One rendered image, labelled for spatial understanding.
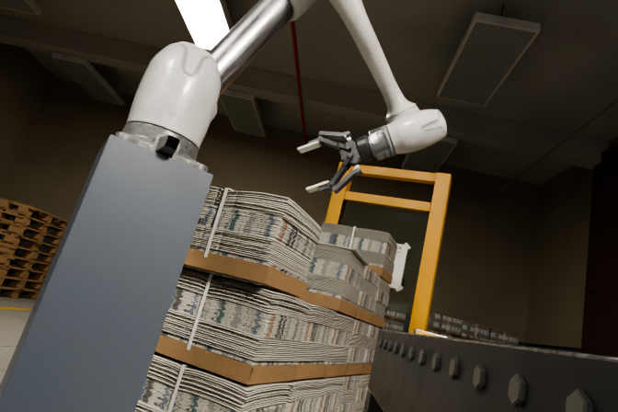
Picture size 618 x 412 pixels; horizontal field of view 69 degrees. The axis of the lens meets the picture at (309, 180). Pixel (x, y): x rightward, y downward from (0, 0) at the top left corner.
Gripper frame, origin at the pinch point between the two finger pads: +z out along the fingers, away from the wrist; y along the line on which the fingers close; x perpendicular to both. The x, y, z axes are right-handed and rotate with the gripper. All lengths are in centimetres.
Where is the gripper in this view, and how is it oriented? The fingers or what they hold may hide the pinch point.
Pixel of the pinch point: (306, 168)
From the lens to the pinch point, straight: 132.8
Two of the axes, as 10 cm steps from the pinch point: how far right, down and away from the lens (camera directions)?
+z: -9.2, 3.1, 2.2
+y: 1.9, 8.8, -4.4
